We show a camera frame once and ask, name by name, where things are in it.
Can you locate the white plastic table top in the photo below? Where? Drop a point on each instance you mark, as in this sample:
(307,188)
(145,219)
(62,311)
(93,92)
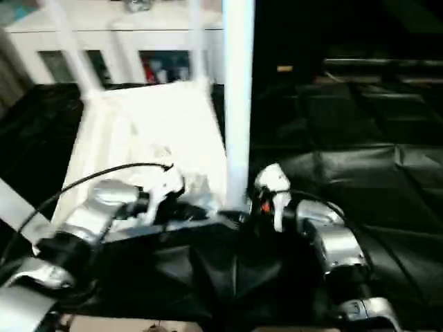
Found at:
(145,121)

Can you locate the white plastic table leg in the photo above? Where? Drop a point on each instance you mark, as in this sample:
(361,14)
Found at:
(197,45)
(14,204)
(239,86)
(76,62)

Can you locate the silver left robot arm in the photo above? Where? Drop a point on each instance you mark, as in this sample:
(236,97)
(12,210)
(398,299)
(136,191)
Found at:
(104,197)

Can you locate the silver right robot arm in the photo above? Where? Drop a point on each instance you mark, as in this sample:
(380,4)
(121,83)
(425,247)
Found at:
(335,242)

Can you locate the black mat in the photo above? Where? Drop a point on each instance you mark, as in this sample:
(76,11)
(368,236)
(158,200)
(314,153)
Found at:
(363,173)

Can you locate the black cabinet gold label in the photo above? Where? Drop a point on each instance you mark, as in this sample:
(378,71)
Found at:
(287,34)

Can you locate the white glass-door cabinet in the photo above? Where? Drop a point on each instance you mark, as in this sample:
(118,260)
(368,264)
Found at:
(138,38)

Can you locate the black side table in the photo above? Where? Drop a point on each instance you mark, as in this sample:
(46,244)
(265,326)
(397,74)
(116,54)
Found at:
(380,62)

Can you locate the dark grey bundle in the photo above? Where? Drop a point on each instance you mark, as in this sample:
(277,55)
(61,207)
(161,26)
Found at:
(138,5)

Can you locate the grey curtain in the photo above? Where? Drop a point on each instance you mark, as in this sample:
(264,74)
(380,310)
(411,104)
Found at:
(10,69)

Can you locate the teal patterned strip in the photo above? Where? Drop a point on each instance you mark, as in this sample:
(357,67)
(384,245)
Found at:
(14,14)

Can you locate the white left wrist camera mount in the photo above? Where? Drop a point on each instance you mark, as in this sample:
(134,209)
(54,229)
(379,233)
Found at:
(166,183)

